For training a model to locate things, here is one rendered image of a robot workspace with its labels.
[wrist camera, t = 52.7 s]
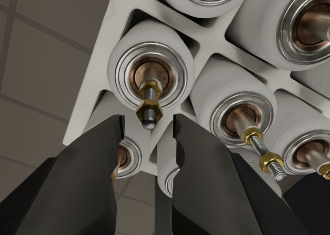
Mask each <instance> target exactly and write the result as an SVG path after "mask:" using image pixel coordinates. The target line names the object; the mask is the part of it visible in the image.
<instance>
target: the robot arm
mask: <svg viewBox="0 0 330 235"><path fill-rule="evenodd" d="M124 134H125V116H124V115H112V116H111V117H109V118H107V119H106V120H104V121H103V122H101V123H99V124H98V125H96V126H94V127H93V128H91V129H90V130H88V131H87V132H85V133H83V134H82V135H80V136H79V137H78V138H76V139H75V140H74V141H73V142H72V143H71V144H69V145H68V146H67V147H66V148H65V149H64V150H63V151H62V152H61V153H60V154H59V155H58V156H57V157H50V158H48V159H46V160H45V161H44V162H43V163H42V164H41V165H40V166H39V167H38V168H37V169H36V170H35V171H34V172H33V173H32V174H30V175H29V176H28V177H27V178H26V179H25V180H24V181H23V182H22V183H21V184H20V185H19V186H18V187H17V188H15V189H14V190H13V191H12V192H11V193H10V194H9V195H8V196H7V197H6V198H5V199H4V200H3V201H2V202H1V203H0V235H114V234H115V230H116V216H117V205H116V200H115V194H114V188H113V183H112V179H111V177H110V176H111V174H112V172H113V170H114V169H115V168H116V167H117V165H118V155H117V146H118V145H119V143H120V142H121V141H122V140H123V139H124ZM173 138H175V140H176V141H177V142H176V164H177V165H178V166H179V168H180V171H179V172H178V173H177V174H176V175H175V177H174V178H173V190H172V221H171V229H172V232H173V234H174V235H310V234H309V233H308V231H307V230H306V228H305V227H304V226H303V224H302V223H301V221H300V220H299V219H298V218H297V216H296V215H295V214H294V213H293V211H292V210H291V209H290V208H289V207H288V205H287V204H286V203H285V202H284V201H283V200H282V199H281V198H280V197H279V196H278V194H277V193H276V192H275V191H274V190H273V189H272V188H271V187H270V186H269V185H268V184H267V183H266V182H265V181H264V180H263V179H262V177H261V176H260V175H259V174H258V173H257V172H256V171H255V170H254V169H253V168H252V167H251V166H250V165H249V164H248V163H247V161H246V160H245V159H244V158H243V157H242V156H241V155H240V154H239V153H235V152H231V151H230V149H229V148H228V147H227V146H226V145H225V144H224V143H223V142H222V141H221V140H220V139H219V138H217V137H216V136H215V135H214V134H212V133H211V132H209V131H208V130H206V129H205V128H203V127H202V126H200V125H199V124H197V123H196V122H194V121H193V120H191V119H190V118H188V117H187V116H185V115H184V114H181V113H178V114H174V115H173Z"/></svg>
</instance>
